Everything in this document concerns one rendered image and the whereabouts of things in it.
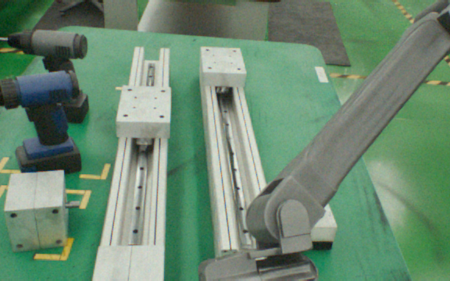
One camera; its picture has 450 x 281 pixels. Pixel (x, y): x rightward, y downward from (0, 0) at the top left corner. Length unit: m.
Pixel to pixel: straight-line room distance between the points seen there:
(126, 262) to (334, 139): 0.37
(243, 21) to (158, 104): 1.48
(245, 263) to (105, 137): 0.73
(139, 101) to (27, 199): 0.34
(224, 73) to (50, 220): 0.59
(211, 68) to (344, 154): 0.73
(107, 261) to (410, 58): 0.51
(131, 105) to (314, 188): 0.61
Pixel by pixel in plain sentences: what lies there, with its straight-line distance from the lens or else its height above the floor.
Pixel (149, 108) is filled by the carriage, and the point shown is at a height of 0.90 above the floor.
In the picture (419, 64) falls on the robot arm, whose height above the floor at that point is 1.20.
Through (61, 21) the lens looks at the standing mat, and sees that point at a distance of 4.15.
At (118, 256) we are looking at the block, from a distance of 0.78.
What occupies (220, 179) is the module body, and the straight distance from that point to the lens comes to 0.95.
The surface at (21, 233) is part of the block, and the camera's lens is 0.93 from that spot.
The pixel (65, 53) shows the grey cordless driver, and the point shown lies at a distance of 1.20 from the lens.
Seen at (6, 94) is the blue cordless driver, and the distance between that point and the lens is 1.00.
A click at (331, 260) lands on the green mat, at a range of 0.95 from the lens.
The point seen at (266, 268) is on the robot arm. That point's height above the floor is 1.04.
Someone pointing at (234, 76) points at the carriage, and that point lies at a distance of 1.27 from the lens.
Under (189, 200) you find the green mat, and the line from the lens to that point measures 1.02.
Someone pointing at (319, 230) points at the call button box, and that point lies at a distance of 0.93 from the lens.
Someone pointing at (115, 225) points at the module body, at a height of 0.86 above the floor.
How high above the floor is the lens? 1.44
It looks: 33 degrees down
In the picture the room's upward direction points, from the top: 6 degrees clockwise
